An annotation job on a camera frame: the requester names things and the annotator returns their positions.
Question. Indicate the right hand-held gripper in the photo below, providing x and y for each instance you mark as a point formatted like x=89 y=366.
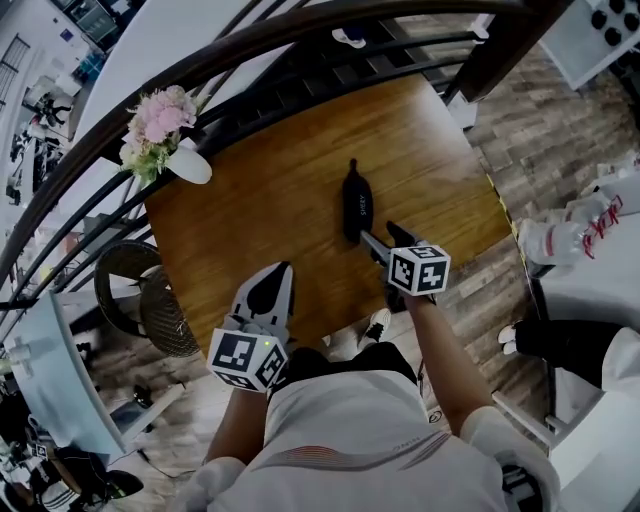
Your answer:
x=420 y=270

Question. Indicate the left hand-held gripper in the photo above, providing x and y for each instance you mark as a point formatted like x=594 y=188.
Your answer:
x=235 y=355

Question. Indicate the black pouch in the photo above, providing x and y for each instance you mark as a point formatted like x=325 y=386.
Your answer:
x=357 y=200

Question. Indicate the person's left forearm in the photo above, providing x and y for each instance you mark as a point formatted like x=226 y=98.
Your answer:
x=240 y=425

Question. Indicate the person's right forearm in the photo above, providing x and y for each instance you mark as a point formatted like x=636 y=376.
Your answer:
x=450 y=365

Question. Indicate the person's left shoe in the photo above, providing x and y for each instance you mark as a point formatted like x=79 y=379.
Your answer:
x=325 y=341

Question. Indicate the person's shoe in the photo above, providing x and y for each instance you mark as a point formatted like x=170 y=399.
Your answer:
x=325 y=341
x=375 y=325

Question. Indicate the wooden table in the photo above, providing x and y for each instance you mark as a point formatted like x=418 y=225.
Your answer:
x=250 y=225

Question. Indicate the person's right shoe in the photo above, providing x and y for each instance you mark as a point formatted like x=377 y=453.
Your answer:
x=375 y=325

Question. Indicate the dark wicker chair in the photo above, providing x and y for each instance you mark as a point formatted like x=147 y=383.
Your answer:
x=160 y=305

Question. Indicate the yellow black floor tape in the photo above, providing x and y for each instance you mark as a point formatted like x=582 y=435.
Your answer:
x=507 y=220

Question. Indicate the white vase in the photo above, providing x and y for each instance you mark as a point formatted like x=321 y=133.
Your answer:
x=192 y=165

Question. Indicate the person's white shirt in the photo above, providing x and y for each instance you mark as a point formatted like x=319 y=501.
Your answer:
x=360 y=440

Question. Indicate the pink flower bouquet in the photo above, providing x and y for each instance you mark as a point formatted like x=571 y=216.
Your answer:
x=160 y=120

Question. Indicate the pale blue desk panel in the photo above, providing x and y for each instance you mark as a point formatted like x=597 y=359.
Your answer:
x=60 y=380

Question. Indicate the dark curved railing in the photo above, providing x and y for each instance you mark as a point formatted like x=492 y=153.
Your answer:
x=210 y=50

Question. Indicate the white desk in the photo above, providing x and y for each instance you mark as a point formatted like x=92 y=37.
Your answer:
x=600 y=440

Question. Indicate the glass window partition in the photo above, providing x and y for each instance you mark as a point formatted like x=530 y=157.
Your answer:
x=95 y=17

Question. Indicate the dark wooden post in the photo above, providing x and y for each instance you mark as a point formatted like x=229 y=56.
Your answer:
x=500 y=50

